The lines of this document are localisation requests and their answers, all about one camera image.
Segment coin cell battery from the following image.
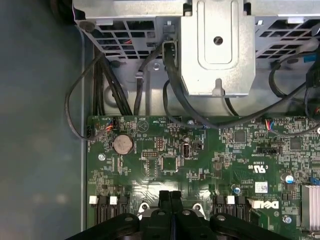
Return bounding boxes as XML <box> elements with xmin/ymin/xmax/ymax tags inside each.
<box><xmin>111</xmin><ymin>133</ymin><xmax>133</xmax><ymax>155</ymax></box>

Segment perforated silver drive cage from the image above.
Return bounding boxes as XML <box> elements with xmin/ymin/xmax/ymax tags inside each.
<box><xmin>72</xmin><ymin>0</ymin><xmax>320</xmax><ymax>62</ymax></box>

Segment black PC case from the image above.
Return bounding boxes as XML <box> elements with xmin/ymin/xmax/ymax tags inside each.
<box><xmin>0</xmin><ymin>0</ymin><xmax>320</xmax><ymax>240</ymax></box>

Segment black cable with ferrule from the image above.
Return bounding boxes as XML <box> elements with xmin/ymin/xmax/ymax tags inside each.
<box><xmin>133</xmin><ymin>43</ymin><xmax>166</xmax><ymax>117</ymax></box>

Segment silver metal bracket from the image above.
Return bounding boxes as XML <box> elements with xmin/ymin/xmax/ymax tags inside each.
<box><xmin>179</xmin><ymin>0</ymin><xmax>256</xmax><ymax>98</ymax></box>

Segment RAM slot black clips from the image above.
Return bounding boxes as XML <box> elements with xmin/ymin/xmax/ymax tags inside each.
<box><xmin>97</xmin><ymin>195</ymin><xmax>109</xmax><ymax>226</ymax></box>
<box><xmin>236</xmin><ymin>196</ymin><xmax>247</xmax><ymax>222</ymax></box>
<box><xmin>117</xmin><ymin>196</ymin><xmax>129</xmax><ymax>218</ymax></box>

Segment green motherboard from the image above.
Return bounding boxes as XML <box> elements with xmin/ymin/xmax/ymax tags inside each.
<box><xmin>86</xmin><ymin>114</ymin><xmax>320</xmax><ymax>240</ymax></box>

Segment black power cable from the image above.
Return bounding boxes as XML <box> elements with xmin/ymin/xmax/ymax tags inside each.
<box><xmin>92</xmin><ymin>53</ymin><xmax>105</xmax><ymax>117</ymax></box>
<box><xmin>101</xmin><ymin>56</ymin><xmax>133</xmax><ymax>117</ymax></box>

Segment internal USB port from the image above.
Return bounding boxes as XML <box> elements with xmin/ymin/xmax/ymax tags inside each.
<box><xmin>182</xmin><ymin>142</ymin><xmax>191</xmax><ymax>160</ymax></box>

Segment flat black data cable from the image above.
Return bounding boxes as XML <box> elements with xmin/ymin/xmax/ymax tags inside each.
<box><xmin>161</xmin><ymin>41</ymin><xmax>320</xmax><ymax>138</ymax></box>

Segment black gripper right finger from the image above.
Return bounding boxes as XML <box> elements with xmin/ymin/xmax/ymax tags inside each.
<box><xmin>170</xmin><ymin>191</ymin><xmax>285</xmax><ymax>240</ymax></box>

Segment black looping cable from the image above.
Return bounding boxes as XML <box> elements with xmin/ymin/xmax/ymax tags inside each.
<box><xmin>268</xmin><ymin>39</ymin><xmax>320</xmax><ymax>99</ymax></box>

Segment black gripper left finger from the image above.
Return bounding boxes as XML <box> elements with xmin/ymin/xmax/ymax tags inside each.
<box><xmin>65</xmin><ymin>191</ymin><xmax>173</xmax><ymax>240</ymax></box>

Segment silver finned heatsink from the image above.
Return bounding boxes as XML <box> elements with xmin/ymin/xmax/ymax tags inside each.
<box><xmin>301</xmin><ymin>184</ymin><xmax>320</xmax><ymax>230</ymax></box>

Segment thin black looped cable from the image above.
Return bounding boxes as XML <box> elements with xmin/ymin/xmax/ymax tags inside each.
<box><xmin>64</xmin><ymin>52</ymin><xmax>107</xmax><ymax>141</ymax></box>

